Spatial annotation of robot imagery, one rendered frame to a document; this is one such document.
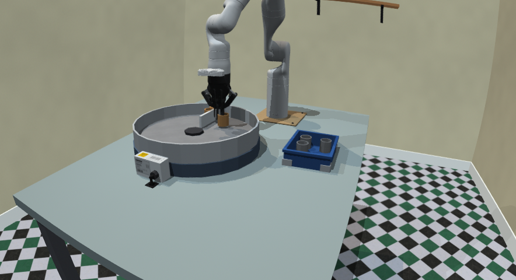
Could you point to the grey round turntable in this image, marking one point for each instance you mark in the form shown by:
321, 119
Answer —
208, 150

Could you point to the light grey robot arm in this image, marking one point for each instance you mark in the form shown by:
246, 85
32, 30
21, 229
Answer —
273, 14

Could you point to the blue crate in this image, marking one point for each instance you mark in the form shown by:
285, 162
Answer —
315, 160

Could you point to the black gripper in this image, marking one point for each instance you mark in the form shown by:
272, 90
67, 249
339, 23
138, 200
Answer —
219, 89

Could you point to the grey metal sleeve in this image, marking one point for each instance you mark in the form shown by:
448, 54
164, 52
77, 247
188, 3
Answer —
325, 145
307, 138
302, 146

